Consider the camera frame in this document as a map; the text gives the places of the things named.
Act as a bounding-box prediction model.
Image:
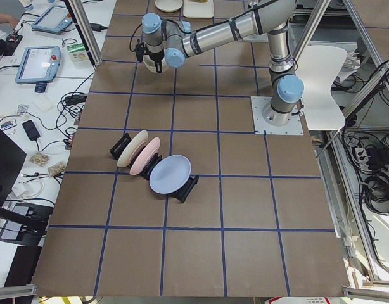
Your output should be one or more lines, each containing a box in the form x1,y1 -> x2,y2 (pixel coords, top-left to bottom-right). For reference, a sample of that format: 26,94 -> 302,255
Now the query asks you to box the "far teach pendant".
31,5 -> 73,34

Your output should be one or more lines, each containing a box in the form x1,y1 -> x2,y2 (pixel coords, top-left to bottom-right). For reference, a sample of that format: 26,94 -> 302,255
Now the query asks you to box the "black power adapter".
90,23 -> 108,32

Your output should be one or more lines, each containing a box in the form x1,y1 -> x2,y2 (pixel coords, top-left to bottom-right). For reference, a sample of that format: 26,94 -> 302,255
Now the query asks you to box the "near teach pendant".
15,46 -> 61,84

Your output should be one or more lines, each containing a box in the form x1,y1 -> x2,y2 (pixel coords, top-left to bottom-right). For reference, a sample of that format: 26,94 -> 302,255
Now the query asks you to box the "white rectangular tray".
183,0 -> 214,18

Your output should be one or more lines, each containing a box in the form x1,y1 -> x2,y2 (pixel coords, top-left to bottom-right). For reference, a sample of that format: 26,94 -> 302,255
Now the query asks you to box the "black phone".
22,120 -> 41,141

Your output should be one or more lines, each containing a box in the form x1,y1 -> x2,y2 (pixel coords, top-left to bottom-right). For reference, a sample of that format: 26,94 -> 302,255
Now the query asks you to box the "white chair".
296,45 -> 347,131

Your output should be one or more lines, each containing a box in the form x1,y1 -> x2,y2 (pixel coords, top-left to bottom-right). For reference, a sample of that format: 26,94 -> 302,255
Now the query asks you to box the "green white box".
67,43 -> 89,62

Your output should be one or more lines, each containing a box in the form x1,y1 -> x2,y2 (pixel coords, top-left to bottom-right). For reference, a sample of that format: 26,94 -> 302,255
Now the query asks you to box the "black monitor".
0,129 -> 27,206

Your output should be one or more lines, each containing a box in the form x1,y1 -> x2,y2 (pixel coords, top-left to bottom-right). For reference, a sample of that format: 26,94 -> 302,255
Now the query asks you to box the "teach pendant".
31,5 -> 73,34
15,46 -> 61,84

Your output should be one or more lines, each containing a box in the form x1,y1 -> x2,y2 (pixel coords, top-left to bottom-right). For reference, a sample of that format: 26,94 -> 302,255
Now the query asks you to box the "cream plate in rack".
117,130 -> 148,168

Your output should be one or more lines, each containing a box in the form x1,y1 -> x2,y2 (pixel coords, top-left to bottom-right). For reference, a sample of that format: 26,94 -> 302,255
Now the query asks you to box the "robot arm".
129,1 -> 304,127

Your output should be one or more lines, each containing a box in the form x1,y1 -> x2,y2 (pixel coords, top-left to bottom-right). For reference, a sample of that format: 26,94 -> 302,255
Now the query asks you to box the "white bowl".
143,55 -> 169,73

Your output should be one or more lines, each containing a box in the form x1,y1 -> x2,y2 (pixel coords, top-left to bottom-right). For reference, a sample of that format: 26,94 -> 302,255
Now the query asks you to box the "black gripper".
135,39 -> 165,73

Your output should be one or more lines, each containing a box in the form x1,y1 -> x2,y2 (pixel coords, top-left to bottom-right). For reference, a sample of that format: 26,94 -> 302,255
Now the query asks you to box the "pink plate in rack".
129,137 -> 160,175

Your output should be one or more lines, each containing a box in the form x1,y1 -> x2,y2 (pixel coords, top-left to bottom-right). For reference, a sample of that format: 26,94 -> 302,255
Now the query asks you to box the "aluminium frame post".
64,0 -> 103,67

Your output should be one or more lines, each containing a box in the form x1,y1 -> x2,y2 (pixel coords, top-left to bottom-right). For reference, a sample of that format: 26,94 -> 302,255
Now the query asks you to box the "lavender plate in rack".
150,155 -> 191,194

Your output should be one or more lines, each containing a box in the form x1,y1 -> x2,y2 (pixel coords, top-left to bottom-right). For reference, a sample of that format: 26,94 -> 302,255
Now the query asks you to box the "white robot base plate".
250,96 -> 303,136

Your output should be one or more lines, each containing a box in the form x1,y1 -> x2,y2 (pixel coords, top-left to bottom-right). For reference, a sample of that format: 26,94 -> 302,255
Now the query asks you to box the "black dish rack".
110,133 -> 199,203

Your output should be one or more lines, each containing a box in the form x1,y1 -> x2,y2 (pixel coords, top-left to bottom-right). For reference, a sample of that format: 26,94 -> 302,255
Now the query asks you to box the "cream round plate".
155,0 -> 183,13

